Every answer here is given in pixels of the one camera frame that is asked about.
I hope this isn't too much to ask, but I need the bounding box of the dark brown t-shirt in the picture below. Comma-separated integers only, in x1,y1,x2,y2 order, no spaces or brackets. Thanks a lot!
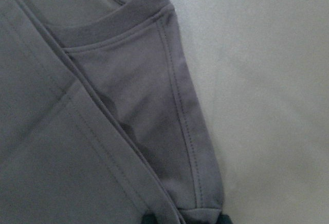
1,0,223,223

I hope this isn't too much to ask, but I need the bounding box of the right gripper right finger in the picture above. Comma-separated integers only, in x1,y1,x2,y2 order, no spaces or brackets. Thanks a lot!
216,212,233,224

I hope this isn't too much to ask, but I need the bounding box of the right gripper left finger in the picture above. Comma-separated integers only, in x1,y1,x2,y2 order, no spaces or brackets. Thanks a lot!
141,213,159,224

